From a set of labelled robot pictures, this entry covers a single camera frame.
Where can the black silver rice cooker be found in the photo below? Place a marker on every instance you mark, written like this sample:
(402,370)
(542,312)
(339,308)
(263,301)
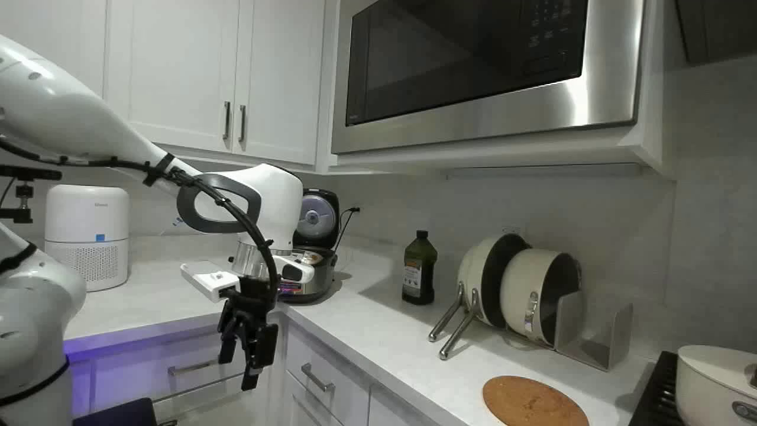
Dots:
(320,274)

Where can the dark olive oil bottle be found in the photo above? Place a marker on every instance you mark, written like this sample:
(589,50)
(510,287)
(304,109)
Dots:
(420,274)

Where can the black stove top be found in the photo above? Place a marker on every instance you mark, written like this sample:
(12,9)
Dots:
(659,393)

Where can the dark range hood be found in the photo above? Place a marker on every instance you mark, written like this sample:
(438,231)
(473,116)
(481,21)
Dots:
(717,28)

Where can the white drawer front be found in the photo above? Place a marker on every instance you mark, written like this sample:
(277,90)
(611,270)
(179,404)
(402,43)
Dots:
(346,381)
(142,370)

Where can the black camera stand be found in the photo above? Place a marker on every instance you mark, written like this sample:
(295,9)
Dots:
(19,193)

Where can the wide white cabinet door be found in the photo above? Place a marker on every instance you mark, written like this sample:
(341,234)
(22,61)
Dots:
(55,24)

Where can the stainless steel microwave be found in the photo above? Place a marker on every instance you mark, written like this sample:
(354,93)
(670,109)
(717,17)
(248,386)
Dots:
(473,56)

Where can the grey metal pan rack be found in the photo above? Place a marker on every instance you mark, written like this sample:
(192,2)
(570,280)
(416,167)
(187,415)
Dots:
(611,340)

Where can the dark blue seat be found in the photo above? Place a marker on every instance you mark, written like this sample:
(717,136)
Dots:
(119,415)

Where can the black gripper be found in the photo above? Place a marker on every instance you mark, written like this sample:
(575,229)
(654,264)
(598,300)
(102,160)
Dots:
(255,303)

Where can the cream frying pan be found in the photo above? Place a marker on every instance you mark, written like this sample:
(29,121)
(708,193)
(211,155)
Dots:
(477,274)

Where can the round cork trivet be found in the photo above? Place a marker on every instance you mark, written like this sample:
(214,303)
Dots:
(533,404)

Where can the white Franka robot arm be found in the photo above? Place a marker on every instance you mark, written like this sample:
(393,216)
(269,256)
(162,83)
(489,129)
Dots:
(63,109)

